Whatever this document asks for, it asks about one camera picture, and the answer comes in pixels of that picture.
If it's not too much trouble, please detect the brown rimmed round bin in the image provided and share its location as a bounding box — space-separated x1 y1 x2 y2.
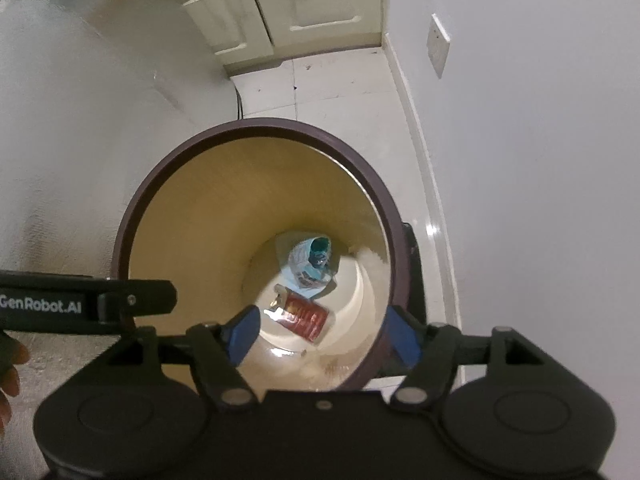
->
111 117 417 392

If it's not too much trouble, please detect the red drink can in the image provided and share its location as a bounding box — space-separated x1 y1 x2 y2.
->
272 284 332 342

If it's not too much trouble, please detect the white wall switch plate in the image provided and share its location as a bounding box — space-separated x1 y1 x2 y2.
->
426 14 451 79

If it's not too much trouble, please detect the cream floor cabinet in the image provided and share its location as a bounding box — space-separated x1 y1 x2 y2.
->
167 0 387 79

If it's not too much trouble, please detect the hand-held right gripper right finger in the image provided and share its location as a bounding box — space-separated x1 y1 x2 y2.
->
384 305 547 408

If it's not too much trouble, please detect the crumpled blue white packet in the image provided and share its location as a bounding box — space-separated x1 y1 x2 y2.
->
279 235 337 293

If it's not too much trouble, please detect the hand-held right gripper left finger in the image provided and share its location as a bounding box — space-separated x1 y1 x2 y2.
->
106 305 261 408

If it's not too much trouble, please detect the person's left hand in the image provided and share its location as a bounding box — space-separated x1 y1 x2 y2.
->
0 332 30 431

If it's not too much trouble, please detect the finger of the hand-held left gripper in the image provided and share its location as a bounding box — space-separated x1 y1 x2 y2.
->
97 279 179 324

